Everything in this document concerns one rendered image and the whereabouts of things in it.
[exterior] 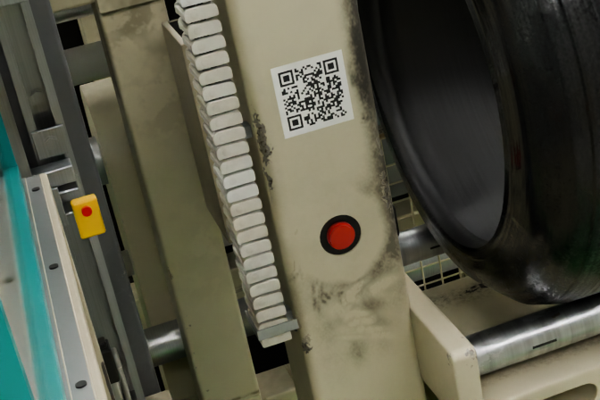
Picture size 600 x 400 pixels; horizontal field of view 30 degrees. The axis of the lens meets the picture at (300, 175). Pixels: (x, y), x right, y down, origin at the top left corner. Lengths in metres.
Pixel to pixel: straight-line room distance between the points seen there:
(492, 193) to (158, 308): 0.76
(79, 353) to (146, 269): 1.34
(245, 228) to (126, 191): 0.76
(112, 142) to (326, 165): 0.80
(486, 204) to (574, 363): 0.30
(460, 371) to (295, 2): 0.41
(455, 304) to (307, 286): 0.38
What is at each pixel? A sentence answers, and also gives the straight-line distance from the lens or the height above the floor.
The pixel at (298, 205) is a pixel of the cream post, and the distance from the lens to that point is 1.16.
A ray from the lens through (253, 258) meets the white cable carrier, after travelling 1.18.
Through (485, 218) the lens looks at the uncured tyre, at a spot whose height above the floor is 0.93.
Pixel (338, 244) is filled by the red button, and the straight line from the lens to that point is 1.18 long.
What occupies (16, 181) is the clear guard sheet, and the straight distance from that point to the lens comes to 0.90.
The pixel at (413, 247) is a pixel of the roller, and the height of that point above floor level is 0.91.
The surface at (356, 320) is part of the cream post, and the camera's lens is 1.23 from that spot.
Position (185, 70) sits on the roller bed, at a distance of 1.51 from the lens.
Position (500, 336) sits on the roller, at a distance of 1.24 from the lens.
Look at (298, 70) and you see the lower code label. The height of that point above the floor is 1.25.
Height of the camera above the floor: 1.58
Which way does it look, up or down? 23 degrees down
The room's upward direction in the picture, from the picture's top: 12 degrees counter-clockwise
